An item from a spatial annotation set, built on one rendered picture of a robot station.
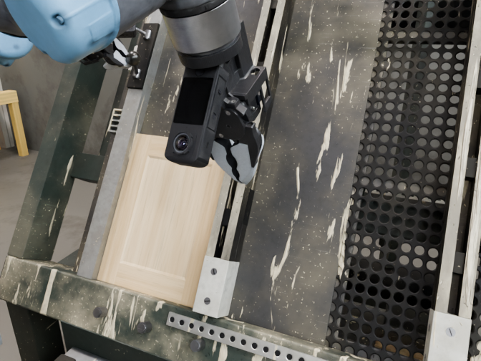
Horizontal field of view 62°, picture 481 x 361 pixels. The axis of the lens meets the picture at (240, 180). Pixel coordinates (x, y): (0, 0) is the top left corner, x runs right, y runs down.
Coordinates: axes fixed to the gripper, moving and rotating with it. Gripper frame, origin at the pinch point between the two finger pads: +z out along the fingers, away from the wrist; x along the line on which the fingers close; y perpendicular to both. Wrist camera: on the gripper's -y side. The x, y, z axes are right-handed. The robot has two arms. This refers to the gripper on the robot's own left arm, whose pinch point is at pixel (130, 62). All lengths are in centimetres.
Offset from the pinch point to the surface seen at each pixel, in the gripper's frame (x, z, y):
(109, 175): 26.6, 8.0, 13.1
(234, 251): 52, 7, -21
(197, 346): 71, 4, -11
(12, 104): -180, 242, 316
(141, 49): -8.3, 7.0, 0.7
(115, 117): 8.4, 10.3, 12.3
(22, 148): -138, 272, 331
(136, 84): 2.3, 7.0, 2.9
